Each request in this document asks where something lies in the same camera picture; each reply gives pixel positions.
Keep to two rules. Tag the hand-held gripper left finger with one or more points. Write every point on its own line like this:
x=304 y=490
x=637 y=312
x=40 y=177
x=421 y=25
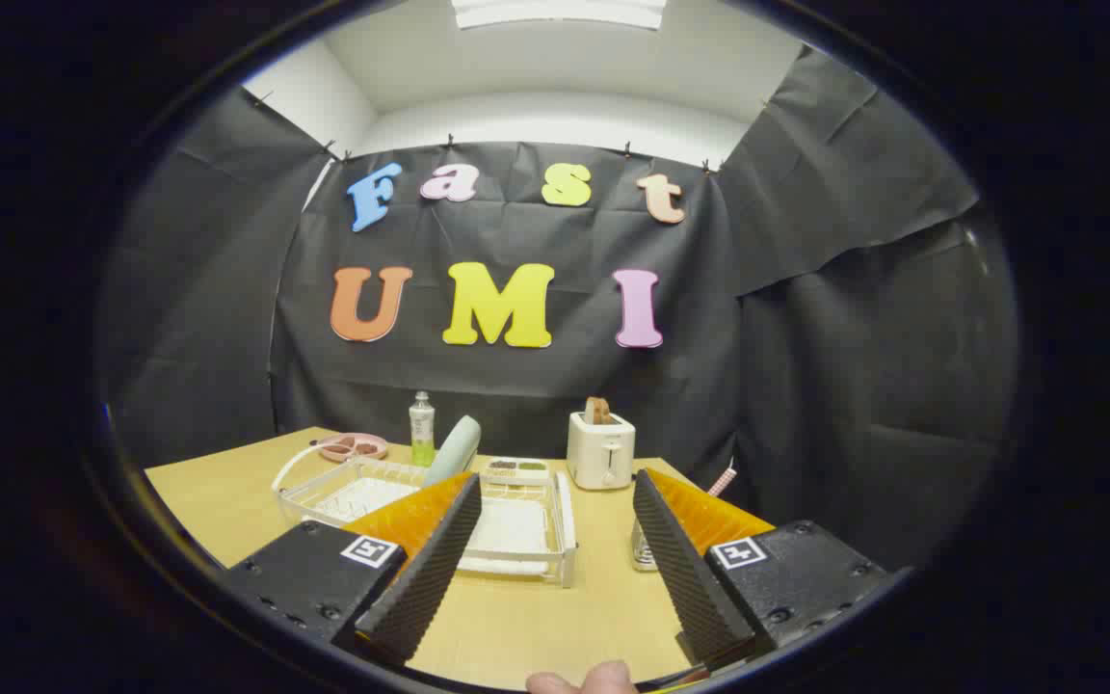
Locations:
x=430 y=578

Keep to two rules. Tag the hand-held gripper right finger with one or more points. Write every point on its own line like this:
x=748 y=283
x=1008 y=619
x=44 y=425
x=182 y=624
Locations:
x=685 y=578

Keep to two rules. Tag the light green plate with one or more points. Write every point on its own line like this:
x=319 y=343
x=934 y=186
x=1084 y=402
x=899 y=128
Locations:
x=454 y=448

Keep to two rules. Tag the pink plate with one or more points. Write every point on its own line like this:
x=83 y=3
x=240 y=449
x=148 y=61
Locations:
x=367 y=450

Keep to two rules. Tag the white ribbed drip tray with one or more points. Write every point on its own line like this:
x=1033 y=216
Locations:
x=516 y=528

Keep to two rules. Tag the white divided tray with beans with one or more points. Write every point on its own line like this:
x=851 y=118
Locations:
x=516 y=472

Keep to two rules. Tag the green drink bottle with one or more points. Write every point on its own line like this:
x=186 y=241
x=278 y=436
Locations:
x=421 y=429

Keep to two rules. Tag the white toaster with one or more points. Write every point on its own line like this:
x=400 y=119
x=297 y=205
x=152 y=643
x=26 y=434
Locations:
x=598 y=453

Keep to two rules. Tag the sliced brown bread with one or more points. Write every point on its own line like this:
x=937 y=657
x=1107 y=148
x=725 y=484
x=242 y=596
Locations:
x=598 y=412

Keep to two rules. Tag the black backdrop cloth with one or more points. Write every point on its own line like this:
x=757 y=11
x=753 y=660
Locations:
x=806 y=337

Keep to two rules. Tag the ceiling light panel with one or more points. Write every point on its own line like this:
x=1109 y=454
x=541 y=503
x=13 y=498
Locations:
x=560 y=12

